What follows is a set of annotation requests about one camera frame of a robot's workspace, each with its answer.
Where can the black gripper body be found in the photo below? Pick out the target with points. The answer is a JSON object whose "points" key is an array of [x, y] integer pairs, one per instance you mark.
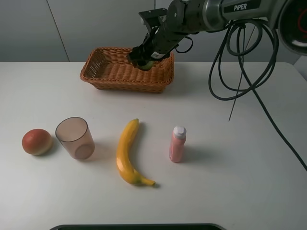
{"points": [[160, 42]]}

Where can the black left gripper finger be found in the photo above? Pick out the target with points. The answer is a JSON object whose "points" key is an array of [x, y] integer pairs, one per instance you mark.
{"points": [[135, 55]]}

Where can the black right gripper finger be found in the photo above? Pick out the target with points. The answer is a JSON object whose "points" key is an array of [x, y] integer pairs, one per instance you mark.
{"points": [[139, 62]]}

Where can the halved avocado with pit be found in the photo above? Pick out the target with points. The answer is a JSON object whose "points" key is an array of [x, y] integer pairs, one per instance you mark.
{"points": [[146, 67]]}

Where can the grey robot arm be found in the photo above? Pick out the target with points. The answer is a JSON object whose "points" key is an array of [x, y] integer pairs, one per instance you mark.
{"points": [[194, 16]]}

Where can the brown wicker basket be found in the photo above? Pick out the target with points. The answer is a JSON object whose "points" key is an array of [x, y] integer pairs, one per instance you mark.
{"points": [[107, 68]]}

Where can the translucent pink plastic cup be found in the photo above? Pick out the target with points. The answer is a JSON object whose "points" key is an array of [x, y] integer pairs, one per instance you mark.
{"points": [[75, 136]]}

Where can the pink bottle white cap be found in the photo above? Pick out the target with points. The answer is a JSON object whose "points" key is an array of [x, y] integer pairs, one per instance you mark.
{"points": [[177, 143]]}

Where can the yellow banana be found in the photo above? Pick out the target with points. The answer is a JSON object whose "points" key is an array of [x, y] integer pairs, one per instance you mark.
{"points": [[126, 170]]}

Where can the red yellow apple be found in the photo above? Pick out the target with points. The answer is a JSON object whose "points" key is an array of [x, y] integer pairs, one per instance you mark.
{"points": [[37, 142]]}

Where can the black tray edge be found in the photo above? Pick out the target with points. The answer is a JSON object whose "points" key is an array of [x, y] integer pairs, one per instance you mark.
{"points": [[205, 226]]}

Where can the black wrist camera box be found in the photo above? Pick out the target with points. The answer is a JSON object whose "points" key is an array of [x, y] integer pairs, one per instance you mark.
{"points": [[153, 19]]}

